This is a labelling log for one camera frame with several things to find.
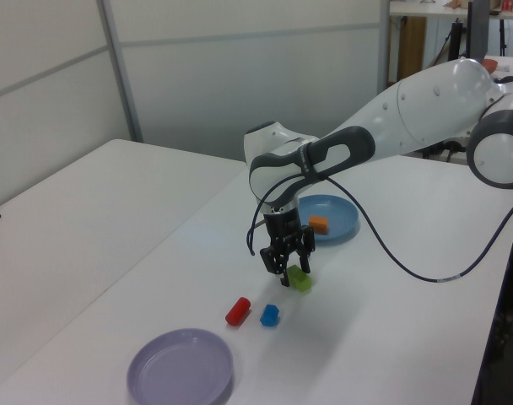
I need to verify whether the red cylinder block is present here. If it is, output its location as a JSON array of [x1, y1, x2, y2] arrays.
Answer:
[[224, 296, 252, 327]]

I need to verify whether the black table side frame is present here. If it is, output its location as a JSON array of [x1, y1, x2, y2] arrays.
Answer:
[[470, 202, 513, 405]]

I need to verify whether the white background desk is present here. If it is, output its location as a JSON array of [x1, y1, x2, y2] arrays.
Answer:
[[389, 0, 513, 20]]

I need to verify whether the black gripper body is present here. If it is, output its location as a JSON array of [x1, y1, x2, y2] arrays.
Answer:
[[263, 208, 304, 251]]

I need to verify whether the green rectangular block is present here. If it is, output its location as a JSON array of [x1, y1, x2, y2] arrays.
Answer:
[[286, 264, 313, 294]]

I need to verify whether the brown wooden cabinet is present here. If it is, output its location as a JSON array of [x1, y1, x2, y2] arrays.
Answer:
[[397, 16, 427, 82]]

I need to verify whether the dark monitor on stand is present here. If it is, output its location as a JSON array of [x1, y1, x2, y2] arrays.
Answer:
[[449, 0, 490, 64]]

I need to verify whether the purple plate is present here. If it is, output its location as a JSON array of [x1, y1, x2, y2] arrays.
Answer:
[[126, 327, 235, 405]]

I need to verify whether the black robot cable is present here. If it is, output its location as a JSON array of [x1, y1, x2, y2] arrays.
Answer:
[[245, 170, 513, 284]]

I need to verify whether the orange rectangular block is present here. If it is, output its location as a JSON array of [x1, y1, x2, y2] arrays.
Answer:
[[308, 215, 330, 235]]

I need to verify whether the black cable strap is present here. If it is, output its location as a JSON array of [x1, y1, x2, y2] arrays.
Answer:
[[298, 142, 325, 181]]

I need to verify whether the blue plate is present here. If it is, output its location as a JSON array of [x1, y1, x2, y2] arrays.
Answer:
[[296, 193, 361, 247]]

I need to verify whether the grey metal partition post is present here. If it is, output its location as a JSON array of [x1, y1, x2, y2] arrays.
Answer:
[[376, 0, 392, 90]]

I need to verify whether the blue hexagonal block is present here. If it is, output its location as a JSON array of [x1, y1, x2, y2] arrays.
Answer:
[[259, 303, 282, 328]]

